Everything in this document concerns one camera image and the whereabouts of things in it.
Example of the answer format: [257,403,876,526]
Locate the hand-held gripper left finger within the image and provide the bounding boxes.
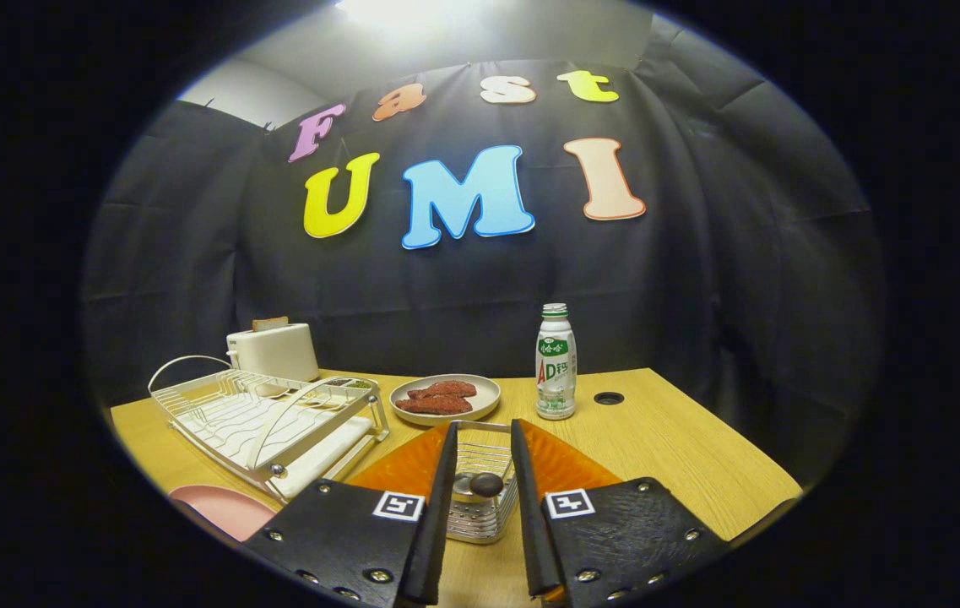
[239,420,459,607]

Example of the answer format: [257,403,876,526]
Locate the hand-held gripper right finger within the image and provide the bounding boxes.
[510,418,729,607]

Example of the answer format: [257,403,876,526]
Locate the metal wire basket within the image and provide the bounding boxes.
[444,420,523,545]

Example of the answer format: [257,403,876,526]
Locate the dark-handled metal spoon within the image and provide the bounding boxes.
[454,472,506,499]

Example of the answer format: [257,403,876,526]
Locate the pink plate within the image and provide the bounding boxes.
[169,484,278,543]

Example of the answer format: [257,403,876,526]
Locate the beige wire dish rack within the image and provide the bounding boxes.
[148,355,391,505]

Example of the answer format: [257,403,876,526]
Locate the beige plate with meat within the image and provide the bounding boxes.
[389,374,502,426]

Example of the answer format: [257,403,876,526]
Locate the white drip tray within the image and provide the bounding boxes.
[193,393,375,499]

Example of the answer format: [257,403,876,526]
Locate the white green-label drink bottle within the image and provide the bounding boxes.
[535,303,578,421]

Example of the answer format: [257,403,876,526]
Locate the cream toaster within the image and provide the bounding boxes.
[226,323,321,383]

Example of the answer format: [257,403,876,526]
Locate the black backdrop cloth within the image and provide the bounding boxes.
[81,13,886,491]

